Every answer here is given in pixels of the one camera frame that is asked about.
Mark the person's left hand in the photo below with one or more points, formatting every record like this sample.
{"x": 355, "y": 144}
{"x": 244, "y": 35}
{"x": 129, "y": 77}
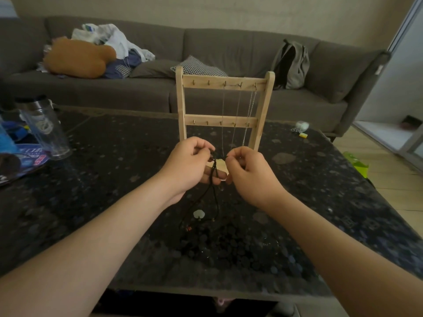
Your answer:
{"x": 188, "y": 168}

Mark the person's right hand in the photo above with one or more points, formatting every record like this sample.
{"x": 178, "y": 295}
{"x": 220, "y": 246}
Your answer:
{"x": 254, "y": 181}

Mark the wooden jewelry stand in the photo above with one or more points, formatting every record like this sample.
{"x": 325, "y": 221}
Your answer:
{"x": 211, "y": 83}

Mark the person's left forearm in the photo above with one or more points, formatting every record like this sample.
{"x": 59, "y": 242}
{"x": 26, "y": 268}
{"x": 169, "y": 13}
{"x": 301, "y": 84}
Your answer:
{"x": 76, "y": 260}

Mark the person's right forearm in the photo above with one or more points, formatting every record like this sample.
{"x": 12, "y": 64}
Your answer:
{"x": 350, "y": 260}

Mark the small yellow block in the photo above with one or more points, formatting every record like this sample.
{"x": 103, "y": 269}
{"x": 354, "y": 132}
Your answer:
{"x": 303, "y": 135}

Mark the checkered pillow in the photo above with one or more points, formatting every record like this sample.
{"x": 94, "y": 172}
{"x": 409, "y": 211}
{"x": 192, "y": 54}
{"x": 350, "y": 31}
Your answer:
{"x": 198, "y": 67}

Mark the green bag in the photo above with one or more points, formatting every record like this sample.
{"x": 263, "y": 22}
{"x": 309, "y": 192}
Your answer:
{"x": 356, "y": 165}

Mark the grey flat cushion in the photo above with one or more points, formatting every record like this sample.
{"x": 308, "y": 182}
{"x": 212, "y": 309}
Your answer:
{"x": 152, "y": 69}

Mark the grey backpack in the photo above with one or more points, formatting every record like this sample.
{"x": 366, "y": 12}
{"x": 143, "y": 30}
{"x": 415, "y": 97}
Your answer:
{"x": 295, "y": 69}

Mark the blue crumpled garment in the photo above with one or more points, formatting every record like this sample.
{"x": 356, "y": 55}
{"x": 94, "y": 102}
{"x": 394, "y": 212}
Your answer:
{"x": 131, "y": 62}

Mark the pink item under table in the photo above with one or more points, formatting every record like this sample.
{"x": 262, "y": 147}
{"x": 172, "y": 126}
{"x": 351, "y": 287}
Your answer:
{"x": 222, "y": 300}

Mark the grey fabric sofa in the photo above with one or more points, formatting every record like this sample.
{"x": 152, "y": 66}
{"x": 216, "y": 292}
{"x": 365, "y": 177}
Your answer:
{"x": 231, "y": 47}

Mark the white crumpled garment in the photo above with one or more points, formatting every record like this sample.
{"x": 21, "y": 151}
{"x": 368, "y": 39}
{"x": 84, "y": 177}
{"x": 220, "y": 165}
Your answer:
{"x": 117, "y": 39}

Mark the clear plastic tumbler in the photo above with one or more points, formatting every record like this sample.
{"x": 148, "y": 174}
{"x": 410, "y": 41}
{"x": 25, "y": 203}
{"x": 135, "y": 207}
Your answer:
{"x": 44, "y": 128}

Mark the brown plush toy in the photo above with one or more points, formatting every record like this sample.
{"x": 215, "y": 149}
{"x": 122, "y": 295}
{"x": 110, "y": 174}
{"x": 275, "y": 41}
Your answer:
{"x": 77, "y": 58}

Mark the blue printed packet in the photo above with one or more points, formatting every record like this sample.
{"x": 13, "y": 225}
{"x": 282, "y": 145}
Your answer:
{"x": 31, "y": 158}

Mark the dark shoe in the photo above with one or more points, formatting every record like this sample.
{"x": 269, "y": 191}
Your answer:
{"x": 411, "y": 123}

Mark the blue plastic bottle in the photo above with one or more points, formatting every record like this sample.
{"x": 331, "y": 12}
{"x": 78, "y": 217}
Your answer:
{"x": 6, "y": 141}

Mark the sliding glass door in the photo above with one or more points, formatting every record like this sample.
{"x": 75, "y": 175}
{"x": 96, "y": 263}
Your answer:
{"x": 406, "y": 72}

